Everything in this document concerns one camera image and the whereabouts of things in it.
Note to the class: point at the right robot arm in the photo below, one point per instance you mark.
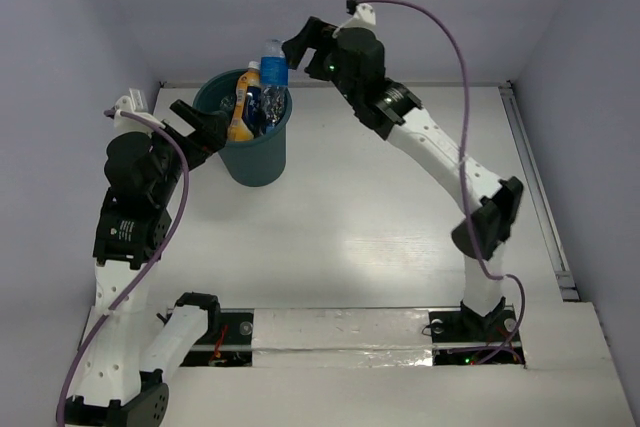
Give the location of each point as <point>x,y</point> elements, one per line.
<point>353,60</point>

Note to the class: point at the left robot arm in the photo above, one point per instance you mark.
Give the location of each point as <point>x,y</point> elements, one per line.
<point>118,376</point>

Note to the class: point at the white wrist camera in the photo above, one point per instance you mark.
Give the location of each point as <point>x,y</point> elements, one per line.
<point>134,102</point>
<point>361,15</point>

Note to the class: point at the orange drink bottle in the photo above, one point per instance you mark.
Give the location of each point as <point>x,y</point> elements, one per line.
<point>248,92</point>

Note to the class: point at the dark green plastic bin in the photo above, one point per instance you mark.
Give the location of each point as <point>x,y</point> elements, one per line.
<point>253,163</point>

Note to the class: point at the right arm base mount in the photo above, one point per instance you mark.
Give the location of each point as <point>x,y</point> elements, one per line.
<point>456,342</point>

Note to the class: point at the blue label water bottle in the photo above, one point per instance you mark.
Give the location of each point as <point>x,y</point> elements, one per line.
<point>274,86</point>

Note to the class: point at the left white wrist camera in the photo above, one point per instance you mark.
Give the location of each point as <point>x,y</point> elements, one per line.
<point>134,102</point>

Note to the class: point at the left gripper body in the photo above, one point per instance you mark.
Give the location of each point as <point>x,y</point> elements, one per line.
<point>201,132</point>

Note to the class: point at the silver tape strip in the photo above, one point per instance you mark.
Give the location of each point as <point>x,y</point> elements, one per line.
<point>341,338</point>

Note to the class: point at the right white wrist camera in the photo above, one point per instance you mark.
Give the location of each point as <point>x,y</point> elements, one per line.
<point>361,15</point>

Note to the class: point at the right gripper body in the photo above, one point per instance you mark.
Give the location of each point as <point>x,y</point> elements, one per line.
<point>324,62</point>

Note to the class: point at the crushed bottle blue label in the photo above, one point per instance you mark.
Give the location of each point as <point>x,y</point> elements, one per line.
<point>227,103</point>

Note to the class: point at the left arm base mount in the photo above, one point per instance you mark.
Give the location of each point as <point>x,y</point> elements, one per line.
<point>230,346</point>

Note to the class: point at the aluminium rail right edge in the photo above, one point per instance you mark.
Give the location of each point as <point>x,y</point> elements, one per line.
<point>564,277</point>

